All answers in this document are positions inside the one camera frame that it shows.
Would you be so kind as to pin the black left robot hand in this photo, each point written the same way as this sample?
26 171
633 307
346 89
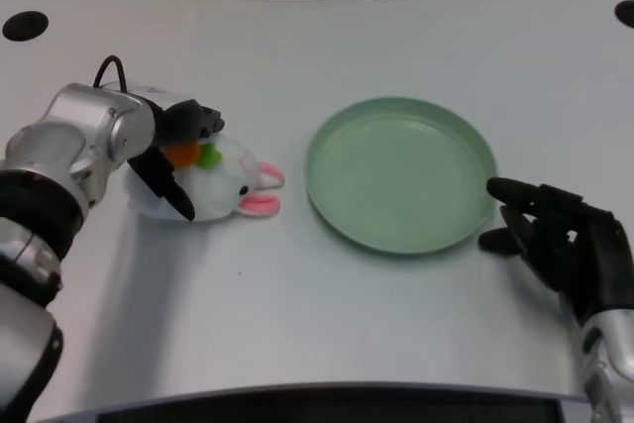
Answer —
185 121

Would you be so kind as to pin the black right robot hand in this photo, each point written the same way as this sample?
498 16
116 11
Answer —
579 244

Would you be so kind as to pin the white rabbit doll with carrot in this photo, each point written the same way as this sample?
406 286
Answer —
223 185

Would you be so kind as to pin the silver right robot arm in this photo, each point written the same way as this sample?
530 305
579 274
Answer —
611 363

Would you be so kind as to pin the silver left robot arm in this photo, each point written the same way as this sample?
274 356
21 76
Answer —
59 155

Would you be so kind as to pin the green round plate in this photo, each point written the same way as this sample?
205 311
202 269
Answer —
396 175

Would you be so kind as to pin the black robot torso panel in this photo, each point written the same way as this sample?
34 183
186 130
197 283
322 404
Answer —
322 405

